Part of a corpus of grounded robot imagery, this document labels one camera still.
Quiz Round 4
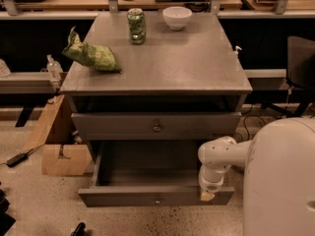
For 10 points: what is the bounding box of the grey drawer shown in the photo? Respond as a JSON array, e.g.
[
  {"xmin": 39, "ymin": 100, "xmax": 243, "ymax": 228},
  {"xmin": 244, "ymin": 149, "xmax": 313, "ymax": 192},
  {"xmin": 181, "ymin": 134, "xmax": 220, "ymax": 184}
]
[
  {"xmin": 77, "ymin": 140, "xmax": 236, "ymax": 208},
  {"xmin": 72, "ymin": 112, "xmax": 240, "ymax": 141}
]

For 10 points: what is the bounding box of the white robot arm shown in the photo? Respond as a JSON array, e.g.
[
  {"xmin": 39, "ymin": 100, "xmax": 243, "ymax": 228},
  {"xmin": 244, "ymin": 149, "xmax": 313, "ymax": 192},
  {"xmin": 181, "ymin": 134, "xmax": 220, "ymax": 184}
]
[{"xmin": 198, "ymin": 117, "xmax": 315, "ymax": 236}]

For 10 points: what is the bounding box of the grey top drawer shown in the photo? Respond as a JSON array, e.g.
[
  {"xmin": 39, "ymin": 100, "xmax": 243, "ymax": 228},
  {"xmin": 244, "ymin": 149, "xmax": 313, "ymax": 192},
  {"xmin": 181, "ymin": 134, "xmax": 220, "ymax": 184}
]
[{"xmin": 72, "ymin": 112, "xmax": 240, "ymax": 141}]

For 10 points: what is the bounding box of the grey drawer cabinet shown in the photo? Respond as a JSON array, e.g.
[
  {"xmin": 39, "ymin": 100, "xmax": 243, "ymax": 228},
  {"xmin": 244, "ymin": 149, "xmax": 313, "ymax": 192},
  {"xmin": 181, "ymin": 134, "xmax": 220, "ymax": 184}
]
[{"xmin": 61, "ymin": 12, "xmax": 252, "ymax": 155}]

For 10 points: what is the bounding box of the black object bottom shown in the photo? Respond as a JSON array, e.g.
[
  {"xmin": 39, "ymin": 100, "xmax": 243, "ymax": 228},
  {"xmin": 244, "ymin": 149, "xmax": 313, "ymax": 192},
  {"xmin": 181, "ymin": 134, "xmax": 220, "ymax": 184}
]
[{"xmin": 70, "ymin": 222, "xmax": 86, "ymax": 236}]

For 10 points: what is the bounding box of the white pump dispenser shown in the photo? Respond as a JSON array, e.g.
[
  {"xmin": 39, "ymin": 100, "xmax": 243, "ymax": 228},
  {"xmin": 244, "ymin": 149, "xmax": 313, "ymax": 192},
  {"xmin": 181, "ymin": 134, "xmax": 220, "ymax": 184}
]
[{"xmin": 234, "ymin": 45, "xmax": 242, "ymax": 58}]

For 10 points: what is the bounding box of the cardboard box left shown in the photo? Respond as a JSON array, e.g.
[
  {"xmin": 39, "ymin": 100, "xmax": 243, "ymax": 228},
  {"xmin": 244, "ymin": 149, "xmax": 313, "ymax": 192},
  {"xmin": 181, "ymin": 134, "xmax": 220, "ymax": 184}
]
[{"xmin": 23, "ymin": 94, "xmax": 92, "ymax": 176}]

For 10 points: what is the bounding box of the green chip bag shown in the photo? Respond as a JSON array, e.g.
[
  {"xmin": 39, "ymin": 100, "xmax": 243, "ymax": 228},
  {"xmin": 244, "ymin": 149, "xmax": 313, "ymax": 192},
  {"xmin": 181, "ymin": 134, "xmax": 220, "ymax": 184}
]
[{"xmin": 62, "ymin": 28, "xmax": 121, "ymax": 73}]

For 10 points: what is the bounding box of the white bowl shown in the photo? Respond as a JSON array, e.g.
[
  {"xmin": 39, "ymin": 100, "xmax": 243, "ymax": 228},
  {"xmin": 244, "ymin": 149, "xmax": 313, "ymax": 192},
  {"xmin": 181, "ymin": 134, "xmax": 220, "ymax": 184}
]
[{"xmin": 162, "ymin": 6, "xmax": 192, "ymax": 30}]

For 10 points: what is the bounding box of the green soda can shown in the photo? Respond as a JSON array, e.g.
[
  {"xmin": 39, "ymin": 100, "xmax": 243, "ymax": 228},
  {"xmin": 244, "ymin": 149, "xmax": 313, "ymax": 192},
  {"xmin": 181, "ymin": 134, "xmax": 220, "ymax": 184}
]
[{"xmin": 127, "ymin": 8, "xmax": 146, "ymax": 44}]

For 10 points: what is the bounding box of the black power adapter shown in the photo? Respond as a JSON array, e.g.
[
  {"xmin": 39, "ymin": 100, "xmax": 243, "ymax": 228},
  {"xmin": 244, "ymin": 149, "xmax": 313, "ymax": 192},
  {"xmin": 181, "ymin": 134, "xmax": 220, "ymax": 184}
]
[{"xmin": 6, "ymin": 152, "xmax": 28, "ymax": 167}]

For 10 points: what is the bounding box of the clear plastic bottle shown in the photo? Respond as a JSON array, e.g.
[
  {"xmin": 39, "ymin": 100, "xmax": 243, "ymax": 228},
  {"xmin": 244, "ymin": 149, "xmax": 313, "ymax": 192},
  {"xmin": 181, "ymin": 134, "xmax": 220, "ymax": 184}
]
[{"xmin": 47, "ymin": 55, "xmax": 63, "ymax": 80}]

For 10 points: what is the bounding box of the black floor cable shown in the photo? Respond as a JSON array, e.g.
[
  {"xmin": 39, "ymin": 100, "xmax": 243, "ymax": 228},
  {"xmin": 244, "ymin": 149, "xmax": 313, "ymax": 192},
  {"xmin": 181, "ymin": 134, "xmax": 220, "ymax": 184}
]
[{"xmin": 233, "ymin": 115, "xmax": 267, "ymax": 143}]

